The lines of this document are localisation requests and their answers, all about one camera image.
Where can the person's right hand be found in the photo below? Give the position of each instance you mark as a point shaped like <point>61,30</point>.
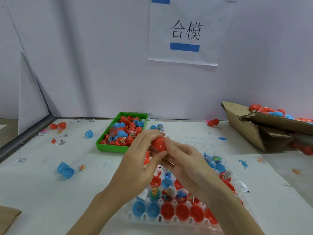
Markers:
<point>195,171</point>

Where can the person's left hand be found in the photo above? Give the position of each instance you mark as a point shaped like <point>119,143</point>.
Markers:
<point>132,168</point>

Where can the small capsule cluster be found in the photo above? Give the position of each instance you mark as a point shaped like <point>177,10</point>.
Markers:
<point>156,127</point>

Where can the single blue egg half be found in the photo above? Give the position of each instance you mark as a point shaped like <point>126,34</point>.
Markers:
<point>89,134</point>

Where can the blue egg shell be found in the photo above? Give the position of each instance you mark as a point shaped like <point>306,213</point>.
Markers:
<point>65,169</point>

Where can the cardboard box of capsules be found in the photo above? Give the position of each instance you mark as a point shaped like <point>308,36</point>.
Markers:
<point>242,122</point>

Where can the pile of finished eggs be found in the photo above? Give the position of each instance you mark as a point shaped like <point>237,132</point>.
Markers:
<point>276,112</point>

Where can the person's right forearm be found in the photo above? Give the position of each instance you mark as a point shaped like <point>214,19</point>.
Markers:
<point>234,217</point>

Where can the clear plastic egg tray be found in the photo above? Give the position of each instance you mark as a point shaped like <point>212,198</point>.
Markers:
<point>205,144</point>

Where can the green plastic tray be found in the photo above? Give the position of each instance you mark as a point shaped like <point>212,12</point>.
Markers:
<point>99,147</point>

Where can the small blue toy piece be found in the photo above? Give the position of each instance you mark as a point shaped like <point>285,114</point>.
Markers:
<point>243,164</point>

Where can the small orange toy piece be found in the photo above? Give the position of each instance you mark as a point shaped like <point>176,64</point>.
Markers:
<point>81,167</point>

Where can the small white packet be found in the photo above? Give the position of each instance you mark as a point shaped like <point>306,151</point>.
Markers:
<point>20,161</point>

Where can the clear triangular panel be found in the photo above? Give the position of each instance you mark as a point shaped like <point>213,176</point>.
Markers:
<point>32,98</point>

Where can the flat brown cardboard sheet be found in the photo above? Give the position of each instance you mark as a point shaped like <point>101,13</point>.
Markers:
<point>7,220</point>

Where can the white paper sign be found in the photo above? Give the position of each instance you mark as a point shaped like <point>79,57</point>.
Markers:
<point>193,12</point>

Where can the grey metal rail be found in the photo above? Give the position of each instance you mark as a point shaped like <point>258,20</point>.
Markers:
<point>24,139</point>

